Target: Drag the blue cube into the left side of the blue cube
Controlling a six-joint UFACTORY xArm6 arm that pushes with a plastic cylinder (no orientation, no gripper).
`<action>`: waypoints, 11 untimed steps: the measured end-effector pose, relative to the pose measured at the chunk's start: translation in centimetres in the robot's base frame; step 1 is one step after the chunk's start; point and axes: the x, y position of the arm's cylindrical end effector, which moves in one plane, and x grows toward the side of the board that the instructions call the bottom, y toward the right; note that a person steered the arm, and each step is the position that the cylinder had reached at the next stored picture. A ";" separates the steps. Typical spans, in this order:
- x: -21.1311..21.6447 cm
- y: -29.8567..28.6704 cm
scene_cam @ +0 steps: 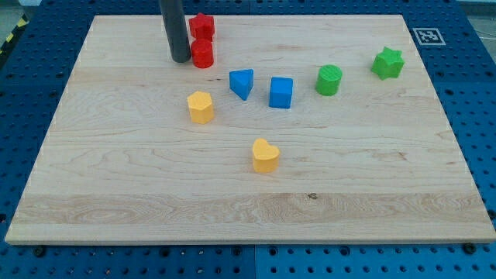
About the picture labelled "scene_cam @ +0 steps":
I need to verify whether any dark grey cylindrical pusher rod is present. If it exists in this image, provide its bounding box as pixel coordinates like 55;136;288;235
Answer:
158;0;191;63

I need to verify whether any blue cube block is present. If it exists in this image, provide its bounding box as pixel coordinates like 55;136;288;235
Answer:
269;77;294;109

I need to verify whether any red star block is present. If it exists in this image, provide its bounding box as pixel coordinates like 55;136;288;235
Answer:
188;12;215;42

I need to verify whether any red cylinder block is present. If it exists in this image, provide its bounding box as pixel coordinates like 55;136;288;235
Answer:
191;39;214;68

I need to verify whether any blue triangle block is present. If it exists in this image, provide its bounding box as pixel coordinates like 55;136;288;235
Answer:
229;69;254;101

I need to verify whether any yellow hexagon block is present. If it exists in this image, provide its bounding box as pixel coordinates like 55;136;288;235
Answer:
187;91;215;124

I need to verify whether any yellow black hazard tape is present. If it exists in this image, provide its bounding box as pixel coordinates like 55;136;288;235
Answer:
1;14;29;57

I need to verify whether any green cylinder block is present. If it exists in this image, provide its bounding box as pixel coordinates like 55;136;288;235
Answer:
315;64;343;96

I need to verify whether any yellow heart block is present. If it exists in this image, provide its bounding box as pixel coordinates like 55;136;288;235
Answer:
252;138;281;173

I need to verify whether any light wooden board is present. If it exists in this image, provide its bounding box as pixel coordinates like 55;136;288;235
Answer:
5;15;495;245

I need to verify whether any green star block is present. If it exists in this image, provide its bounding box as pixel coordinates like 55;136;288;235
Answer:
371;46;405;80

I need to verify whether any white fiducial marker tag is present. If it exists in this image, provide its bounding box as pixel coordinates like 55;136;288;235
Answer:
412;27;446;46

